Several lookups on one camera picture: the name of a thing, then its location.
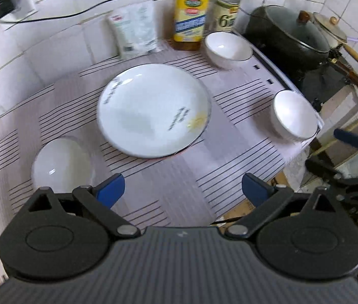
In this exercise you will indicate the large white ribbed bowl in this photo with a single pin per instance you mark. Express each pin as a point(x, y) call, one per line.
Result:
point(60, 164)

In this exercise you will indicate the small white bowl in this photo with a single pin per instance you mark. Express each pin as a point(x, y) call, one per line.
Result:
point(226, 49)
point(293, 117)

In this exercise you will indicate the black pot with glass lid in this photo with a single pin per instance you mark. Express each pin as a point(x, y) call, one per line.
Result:
point(285, 38)

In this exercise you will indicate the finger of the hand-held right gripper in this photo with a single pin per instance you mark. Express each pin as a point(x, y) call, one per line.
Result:
point(323, 167)
point(350, 137)

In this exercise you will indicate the striped checked tablecloth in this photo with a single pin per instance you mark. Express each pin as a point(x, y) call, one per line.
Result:
point(217, 171)

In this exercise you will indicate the white plate with black lettering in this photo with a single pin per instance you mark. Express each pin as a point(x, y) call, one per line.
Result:
point(152, 110)

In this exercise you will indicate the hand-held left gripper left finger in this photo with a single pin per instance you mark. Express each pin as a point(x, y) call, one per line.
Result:
point(111, 191)

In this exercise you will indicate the clear vinegar bottle yellow cap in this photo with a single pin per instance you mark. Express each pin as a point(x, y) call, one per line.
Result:
point(228, 11)

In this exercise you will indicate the yellow label cooking wine bottle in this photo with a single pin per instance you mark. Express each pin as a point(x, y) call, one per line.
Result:
point(191, 15)

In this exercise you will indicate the white salt bag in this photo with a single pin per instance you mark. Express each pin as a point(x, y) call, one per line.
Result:
point(136, 28)

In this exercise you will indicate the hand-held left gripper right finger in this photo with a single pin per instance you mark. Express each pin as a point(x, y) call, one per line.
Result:
point(256, 190)

